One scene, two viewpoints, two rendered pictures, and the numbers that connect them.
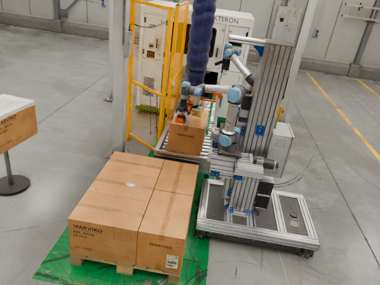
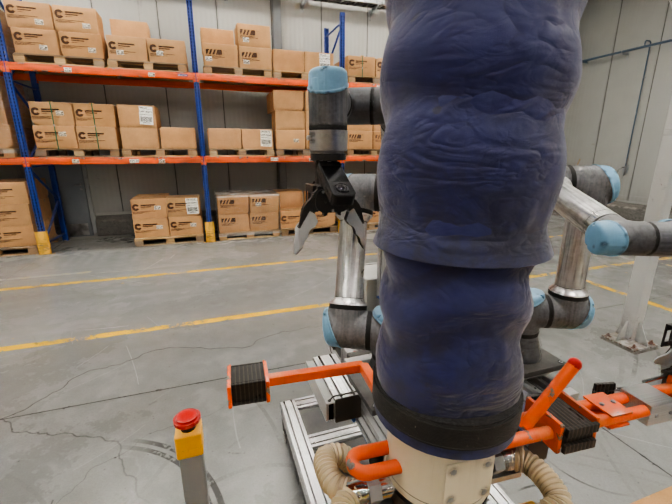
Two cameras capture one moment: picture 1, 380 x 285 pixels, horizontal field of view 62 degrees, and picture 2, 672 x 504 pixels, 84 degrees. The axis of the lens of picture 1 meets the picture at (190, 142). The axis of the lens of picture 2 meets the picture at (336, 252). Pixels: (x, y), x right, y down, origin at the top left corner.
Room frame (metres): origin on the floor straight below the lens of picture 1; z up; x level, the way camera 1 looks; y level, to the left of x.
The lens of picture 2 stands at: (3.70, 0.45, 1.73)
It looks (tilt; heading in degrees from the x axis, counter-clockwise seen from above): 15 degrees down; 248
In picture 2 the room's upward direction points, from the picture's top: straight up
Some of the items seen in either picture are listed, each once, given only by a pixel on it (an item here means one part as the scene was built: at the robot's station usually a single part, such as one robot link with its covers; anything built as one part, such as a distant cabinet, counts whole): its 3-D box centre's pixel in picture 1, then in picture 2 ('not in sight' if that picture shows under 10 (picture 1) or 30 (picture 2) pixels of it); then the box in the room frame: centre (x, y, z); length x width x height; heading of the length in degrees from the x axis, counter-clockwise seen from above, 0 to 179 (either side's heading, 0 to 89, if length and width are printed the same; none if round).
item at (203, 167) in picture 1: (182, 164); not in sight; (3.21, 0.05, 0.48); 0.70 x 0.03 x 0.15; 87
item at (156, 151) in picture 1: (183, 156); not in sight; (3.21, 0.05, 0.58); 0.70 x 0.03 x 0.06; 87
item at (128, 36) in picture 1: (128, 43); not in sight; (4.01, 0.92, 1.62); 0.20 x 0.05 x 0.30; 177
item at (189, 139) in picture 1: (188, 130); not in sight; (3.56, 0.04, 0.75); 0.60 x 0.40 x 0.40; 175
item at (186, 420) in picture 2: not in sight; (187, 421); (3.76, -0.48, 1.02); 0.07 x 0.07 x 0.04
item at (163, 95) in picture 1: (146, 83); not in sight; (4.25, 0.72, 1.05); 0.87 x 0.10 x 2.10; 49
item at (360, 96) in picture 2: (234, 51); (345, 106); (3.36, -0.33, 1.82); 0.11 x 0.11 x 0.08; 57
